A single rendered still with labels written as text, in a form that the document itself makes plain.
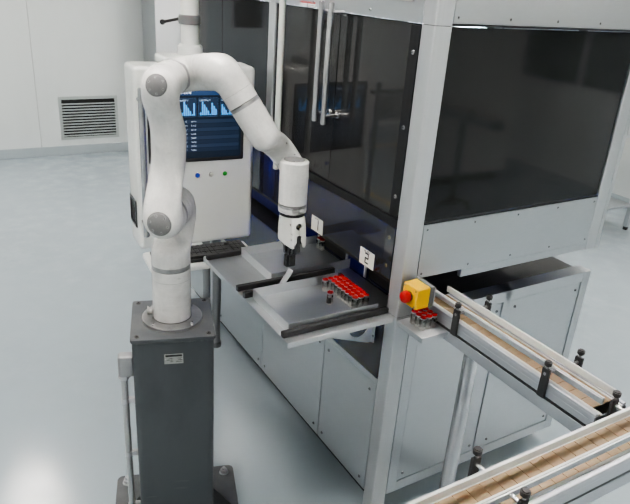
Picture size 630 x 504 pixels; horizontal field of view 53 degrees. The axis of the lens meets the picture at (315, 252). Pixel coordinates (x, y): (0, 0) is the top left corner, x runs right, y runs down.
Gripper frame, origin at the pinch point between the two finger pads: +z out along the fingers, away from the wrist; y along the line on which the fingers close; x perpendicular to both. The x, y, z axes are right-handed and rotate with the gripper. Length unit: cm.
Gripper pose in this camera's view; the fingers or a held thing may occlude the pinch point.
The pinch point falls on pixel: (289, 259)
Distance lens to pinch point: 193.8
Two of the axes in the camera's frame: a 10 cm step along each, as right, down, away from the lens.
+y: -5.0, -3.7, 7.8
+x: -8.6, 1.5, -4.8
